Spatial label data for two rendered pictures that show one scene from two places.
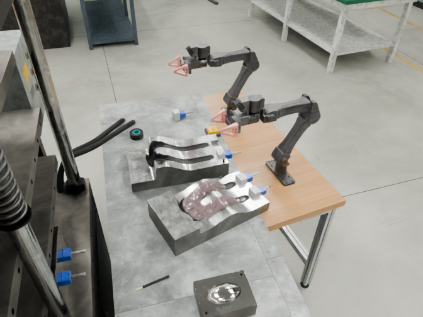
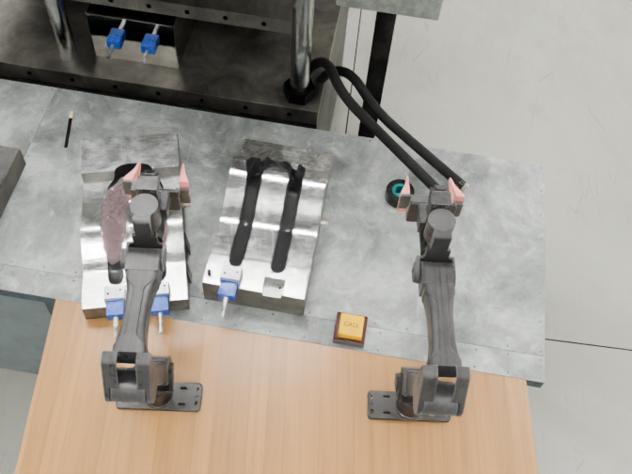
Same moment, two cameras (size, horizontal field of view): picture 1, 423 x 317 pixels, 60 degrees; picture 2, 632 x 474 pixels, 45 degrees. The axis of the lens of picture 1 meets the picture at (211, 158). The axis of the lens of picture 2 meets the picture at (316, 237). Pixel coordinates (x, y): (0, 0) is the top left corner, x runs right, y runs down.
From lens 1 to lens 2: 2.24 m
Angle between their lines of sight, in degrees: 67
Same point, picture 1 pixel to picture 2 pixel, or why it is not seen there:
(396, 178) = not seen: outside the picture
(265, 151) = (239, 407)
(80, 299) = (102, 68)
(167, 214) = (133, 146)
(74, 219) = (234, 82)
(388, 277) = not seen: outside the picture
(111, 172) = (310, 137)
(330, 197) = (41, 449)
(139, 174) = (260, 153)
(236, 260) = (30, 228)
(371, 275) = not seen: outside the picture
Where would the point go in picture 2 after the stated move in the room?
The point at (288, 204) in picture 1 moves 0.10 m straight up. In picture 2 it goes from (76, 361) to (68, 343)
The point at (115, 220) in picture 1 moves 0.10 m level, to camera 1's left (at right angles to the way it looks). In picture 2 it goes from (198, 118) to (214, 97)
